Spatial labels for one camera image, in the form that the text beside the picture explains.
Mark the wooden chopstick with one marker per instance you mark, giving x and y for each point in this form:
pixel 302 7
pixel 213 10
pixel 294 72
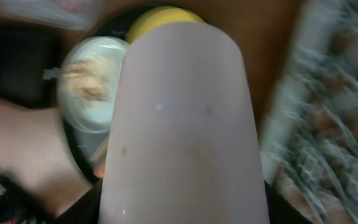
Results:
pixel 101 151

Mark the yellow bowl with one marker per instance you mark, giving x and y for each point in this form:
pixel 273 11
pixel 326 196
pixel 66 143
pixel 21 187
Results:
pixel 157 17

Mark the carrot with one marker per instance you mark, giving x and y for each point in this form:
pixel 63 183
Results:
pixel 99 170

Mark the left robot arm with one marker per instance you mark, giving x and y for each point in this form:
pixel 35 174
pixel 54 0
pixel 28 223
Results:
pixel 34 154

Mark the grey dishwasher rack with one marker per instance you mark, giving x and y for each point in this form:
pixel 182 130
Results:
pixel 309 140

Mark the black round tray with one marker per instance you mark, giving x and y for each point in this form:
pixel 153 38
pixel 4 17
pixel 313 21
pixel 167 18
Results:
pixel 82 144

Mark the peanut and rice scraps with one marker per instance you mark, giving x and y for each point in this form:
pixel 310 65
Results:
pixel 87 79

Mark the grey plate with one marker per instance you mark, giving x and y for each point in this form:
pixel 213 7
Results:
pixel 88 115

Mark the clear plastic bin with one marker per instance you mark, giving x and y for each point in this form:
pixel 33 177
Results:
pixel 67 14

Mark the black rectangular tray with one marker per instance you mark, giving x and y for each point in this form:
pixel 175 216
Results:
pixel 26 57

